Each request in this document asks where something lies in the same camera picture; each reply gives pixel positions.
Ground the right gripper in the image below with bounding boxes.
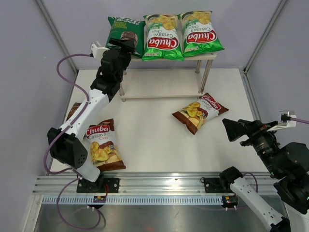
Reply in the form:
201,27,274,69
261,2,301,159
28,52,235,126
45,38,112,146
223,117,283,176

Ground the dark green portrait chips bag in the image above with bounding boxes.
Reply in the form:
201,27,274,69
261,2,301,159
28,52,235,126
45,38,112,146
105,16,145,58

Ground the green Chuba bag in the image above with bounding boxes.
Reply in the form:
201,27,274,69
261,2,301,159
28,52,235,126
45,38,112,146
178,11,225,58
142,14,184,61

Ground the brown chuba bag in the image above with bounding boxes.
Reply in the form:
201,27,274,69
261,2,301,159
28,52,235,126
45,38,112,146
172,93,229,135
85,118,126,172

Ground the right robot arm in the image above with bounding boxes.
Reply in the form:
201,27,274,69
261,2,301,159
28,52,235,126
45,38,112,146
219,118,309,232

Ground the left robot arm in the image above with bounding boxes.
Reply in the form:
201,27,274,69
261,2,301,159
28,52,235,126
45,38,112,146
45,38,135,192

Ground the dark brown sea salt bag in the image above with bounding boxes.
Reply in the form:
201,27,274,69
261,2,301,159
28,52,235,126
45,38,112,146
66,102,81,121

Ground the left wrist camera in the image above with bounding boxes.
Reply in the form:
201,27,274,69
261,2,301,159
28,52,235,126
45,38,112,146
91,41,109,60

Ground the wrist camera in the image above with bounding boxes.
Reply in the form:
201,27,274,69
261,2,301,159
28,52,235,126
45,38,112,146
267,110,296,131
91,41,109,60

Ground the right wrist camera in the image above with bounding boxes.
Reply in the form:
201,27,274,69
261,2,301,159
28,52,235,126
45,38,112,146
267,110,296,131

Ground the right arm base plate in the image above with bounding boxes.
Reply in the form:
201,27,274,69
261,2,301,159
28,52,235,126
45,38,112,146
200,177,232,193

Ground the aluminium mounting rail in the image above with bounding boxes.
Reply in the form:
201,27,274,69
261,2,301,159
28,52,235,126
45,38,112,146
32,173,295,196

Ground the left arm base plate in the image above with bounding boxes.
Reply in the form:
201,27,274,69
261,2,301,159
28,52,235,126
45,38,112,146
76,177,120,193

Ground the slotted cable duct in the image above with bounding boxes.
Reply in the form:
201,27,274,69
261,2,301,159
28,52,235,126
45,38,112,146
42,195,223,205

